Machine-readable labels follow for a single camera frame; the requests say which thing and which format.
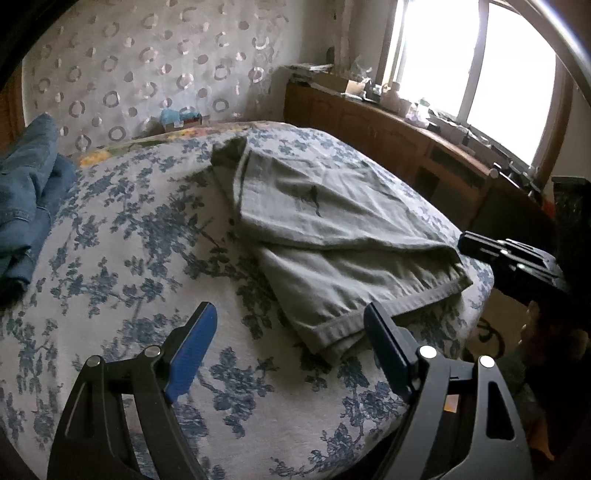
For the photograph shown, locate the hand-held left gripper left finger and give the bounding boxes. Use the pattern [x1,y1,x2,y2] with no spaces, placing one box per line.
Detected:
[46,301,218,480]

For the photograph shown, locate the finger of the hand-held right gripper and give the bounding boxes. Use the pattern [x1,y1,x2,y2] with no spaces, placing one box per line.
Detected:
[504,237,561,274]
[458,232,571,297]

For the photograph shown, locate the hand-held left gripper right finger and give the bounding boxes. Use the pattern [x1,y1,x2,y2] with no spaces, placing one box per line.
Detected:
[364,302,536,480]

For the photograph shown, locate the grey-green pants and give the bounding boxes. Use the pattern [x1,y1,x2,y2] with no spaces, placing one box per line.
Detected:
[210,136,474,365]

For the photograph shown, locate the person's right hand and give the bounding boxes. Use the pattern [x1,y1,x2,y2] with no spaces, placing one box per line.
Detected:
[519,300,585,367]

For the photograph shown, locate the patterned floor rug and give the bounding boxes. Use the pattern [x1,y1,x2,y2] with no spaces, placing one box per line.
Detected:
[475,291,527,358]

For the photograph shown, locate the blue floral bedsheet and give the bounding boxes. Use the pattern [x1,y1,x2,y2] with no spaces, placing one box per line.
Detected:
[0,126,495,480]

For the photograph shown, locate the long wooden cabinet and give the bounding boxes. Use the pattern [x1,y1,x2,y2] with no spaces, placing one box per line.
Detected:
[283,78,555,241]

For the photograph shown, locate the window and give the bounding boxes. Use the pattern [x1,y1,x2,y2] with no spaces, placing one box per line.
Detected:
[376,0,575,171]

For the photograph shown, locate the colourful floral pillow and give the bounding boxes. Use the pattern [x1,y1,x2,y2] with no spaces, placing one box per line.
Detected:
[69,121,287,168]

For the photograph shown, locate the cardboard box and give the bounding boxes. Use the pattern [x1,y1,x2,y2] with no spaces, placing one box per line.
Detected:
[314,73,365,95]

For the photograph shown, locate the blue tissue pack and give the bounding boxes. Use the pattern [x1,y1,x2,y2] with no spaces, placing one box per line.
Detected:
[161,106,204,130]

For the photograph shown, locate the blue denim jeans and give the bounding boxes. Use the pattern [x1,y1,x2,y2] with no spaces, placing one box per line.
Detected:
[0,113,78,303]

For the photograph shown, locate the white curtain with circles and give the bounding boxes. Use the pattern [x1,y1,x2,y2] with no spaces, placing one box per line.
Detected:
[21,0,324,155]

